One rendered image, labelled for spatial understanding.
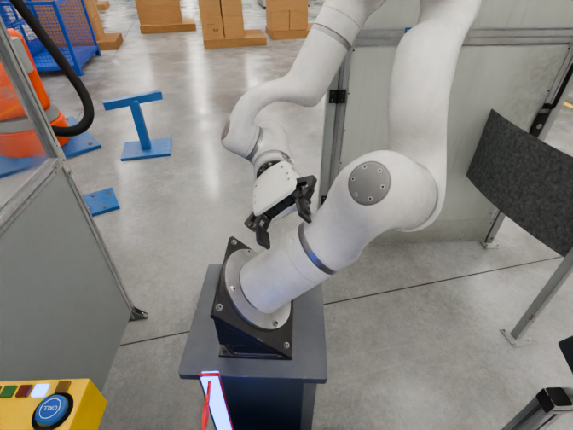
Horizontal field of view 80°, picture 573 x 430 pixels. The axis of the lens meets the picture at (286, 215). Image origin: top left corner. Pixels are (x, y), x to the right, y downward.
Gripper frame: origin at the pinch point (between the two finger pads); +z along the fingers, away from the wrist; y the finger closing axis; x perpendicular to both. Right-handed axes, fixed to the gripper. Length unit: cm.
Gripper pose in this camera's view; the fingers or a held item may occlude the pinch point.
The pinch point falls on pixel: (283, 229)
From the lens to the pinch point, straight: 59.7
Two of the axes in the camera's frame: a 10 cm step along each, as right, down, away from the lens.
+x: -6.1, -5.2, -5.9
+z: 1.2, 6.8, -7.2
